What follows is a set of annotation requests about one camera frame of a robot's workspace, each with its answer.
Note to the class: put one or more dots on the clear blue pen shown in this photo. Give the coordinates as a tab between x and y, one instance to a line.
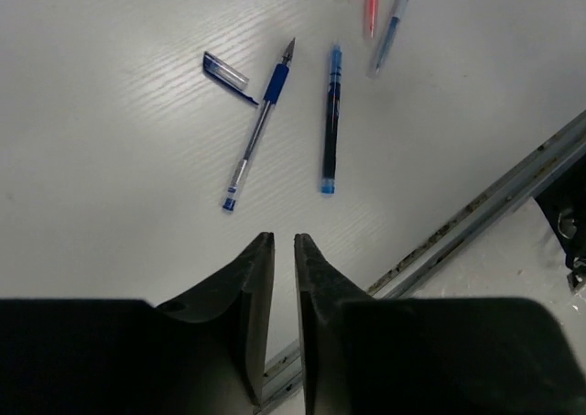
386	41

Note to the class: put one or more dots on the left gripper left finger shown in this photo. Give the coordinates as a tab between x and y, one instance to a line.
218	332

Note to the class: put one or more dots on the aluminium rail front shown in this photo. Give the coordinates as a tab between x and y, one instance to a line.
501	243

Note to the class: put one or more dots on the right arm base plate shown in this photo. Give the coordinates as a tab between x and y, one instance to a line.
563	203

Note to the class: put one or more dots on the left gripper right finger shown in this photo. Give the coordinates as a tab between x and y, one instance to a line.
338	348

